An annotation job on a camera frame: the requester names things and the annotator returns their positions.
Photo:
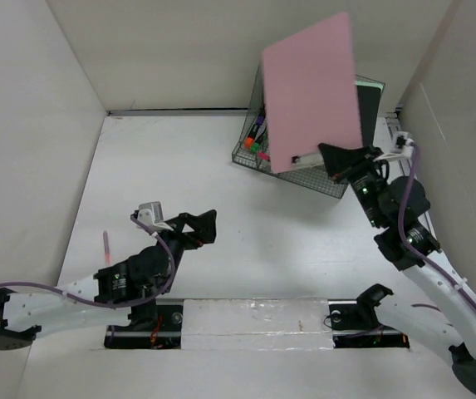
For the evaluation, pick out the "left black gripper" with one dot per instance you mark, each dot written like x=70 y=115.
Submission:
x=203 y=227

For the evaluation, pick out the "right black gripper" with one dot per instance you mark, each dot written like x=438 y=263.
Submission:
x=359 y=160

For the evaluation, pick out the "black clipboard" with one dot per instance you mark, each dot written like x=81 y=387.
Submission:
x=368 y=102

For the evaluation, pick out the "pink highlighter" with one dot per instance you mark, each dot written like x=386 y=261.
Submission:
x=264 y=156

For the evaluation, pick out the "green highlighter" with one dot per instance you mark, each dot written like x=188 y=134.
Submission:
x=255 y=147

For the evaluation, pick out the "green clipboard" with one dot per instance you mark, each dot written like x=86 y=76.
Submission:
x=378 y=85

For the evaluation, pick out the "pink clipboard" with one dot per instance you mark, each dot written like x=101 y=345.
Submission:
x=310 y=96

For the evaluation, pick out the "purple highlighter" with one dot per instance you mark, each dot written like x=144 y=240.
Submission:
x=260 y=117

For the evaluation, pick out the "orange highlighter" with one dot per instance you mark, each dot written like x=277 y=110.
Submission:
x=251 y=136

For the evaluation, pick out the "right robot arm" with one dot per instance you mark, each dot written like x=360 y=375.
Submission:
x=393 y=201

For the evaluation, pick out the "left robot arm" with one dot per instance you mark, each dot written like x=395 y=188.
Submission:
x=119 y=295

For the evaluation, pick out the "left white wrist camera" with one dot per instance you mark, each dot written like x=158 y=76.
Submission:
x=149 y=216

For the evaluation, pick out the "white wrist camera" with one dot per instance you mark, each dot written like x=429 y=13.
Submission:
x=402 y=148
x=149 y=216

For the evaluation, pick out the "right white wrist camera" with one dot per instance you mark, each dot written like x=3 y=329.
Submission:
x=402 y=148

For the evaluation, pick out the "aluminium rail right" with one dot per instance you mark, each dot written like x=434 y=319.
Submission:
x=393 y=123

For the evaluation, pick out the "aluminium rail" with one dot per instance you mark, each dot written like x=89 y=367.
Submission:
x=232 y=111
x=393 y=123

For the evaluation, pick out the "green wire mesh organizer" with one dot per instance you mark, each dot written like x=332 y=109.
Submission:
x=314 y=178

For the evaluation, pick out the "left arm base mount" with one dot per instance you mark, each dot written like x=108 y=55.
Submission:
x=164 y=333

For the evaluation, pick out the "aluminium rail back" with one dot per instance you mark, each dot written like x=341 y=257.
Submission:
x=232 y=111

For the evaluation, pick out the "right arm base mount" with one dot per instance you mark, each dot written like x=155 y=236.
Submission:
x=354 y=323

